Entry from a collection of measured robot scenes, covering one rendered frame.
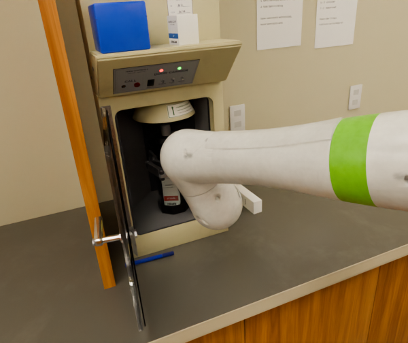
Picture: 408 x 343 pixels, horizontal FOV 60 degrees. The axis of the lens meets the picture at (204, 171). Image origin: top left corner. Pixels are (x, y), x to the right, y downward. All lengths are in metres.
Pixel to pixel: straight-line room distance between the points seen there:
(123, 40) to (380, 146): 0.52
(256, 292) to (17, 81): 0.96
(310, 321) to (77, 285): 0.65
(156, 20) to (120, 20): 0.15
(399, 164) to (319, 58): 1.28
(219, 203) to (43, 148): 0.81
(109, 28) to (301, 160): 0.46
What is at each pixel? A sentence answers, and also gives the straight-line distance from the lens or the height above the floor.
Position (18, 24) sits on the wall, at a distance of 1.28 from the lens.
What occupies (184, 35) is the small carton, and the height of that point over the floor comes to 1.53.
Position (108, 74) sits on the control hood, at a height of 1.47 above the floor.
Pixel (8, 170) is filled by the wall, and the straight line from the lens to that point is 1.38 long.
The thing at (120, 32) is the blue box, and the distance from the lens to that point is 0.76.
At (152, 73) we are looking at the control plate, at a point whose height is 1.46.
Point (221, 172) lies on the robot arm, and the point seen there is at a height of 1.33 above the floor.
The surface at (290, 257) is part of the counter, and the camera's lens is 1.03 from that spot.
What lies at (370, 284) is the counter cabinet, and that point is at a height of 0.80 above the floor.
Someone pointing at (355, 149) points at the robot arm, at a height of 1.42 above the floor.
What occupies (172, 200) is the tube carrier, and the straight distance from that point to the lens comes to 1.07.
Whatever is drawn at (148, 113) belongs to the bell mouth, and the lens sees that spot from 0.95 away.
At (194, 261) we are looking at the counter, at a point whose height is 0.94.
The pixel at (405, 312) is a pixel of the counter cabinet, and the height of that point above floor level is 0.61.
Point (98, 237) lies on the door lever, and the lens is 0.68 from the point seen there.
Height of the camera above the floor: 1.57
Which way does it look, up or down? 24 degrees down
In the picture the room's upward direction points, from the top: 4 degrees counter-clockwise
